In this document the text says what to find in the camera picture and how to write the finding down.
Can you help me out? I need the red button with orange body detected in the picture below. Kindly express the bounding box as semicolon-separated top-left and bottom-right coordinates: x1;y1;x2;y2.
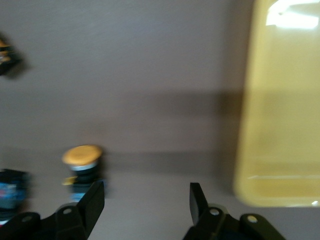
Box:
0;37;25;79

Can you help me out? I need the yellow plastic tray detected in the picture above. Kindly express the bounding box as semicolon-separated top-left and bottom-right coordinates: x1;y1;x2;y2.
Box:
231;0;320;208

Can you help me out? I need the red button with black body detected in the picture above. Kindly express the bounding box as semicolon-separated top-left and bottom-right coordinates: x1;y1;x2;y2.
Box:
0;168;32;222

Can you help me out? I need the yellow push button switch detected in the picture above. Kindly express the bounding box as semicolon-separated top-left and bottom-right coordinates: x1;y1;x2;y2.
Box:
61;144;109;204

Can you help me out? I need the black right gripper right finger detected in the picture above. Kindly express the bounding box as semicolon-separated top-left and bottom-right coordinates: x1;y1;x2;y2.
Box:
182;182;286;240

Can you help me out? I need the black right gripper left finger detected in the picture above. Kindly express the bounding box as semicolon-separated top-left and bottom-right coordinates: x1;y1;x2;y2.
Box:
0;181;105;240

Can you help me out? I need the brown table cover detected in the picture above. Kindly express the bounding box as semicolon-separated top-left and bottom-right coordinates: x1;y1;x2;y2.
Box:
0;0;320;240

